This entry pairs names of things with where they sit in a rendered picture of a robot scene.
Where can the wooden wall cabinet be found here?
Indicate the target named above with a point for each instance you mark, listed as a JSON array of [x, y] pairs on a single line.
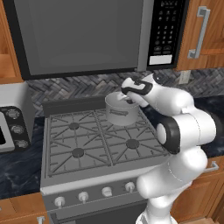
[[8, 52]]

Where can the black and grey microwave oven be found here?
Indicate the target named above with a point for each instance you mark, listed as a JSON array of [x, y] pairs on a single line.
[[81, 35]]

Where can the wooden drawer front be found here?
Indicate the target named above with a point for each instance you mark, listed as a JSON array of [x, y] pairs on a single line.
[[215, 164], [20, 208]]

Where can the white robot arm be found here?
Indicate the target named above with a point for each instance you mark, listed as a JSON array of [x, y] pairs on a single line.
[[186, 125]]

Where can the wooden base cabinet door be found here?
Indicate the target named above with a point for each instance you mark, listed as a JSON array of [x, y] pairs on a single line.
[[198, 198]]

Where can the white wall outlet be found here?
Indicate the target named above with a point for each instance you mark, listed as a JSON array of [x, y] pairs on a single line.
[[185, 77]]

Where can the grey gas stove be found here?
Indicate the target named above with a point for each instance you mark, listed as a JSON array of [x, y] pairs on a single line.
[[87, 151]]

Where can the white stove knob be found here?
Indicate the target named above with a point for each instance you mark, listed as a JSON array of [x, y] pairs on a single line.
[[107, 191], [59, 201], [129, 186], [83, 197]]

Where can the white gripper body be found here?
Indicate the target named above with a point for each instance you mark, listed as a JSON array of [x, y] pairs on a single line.
[[139, 99]]

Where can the wooden wall cabinet door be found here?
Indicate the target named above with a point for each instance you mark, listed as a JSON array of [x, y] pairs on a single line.
[[214, 35]]

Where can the silver toaster oven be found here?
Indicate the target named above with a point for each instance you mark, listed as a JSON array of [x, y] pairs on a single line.
[[13, 125]]

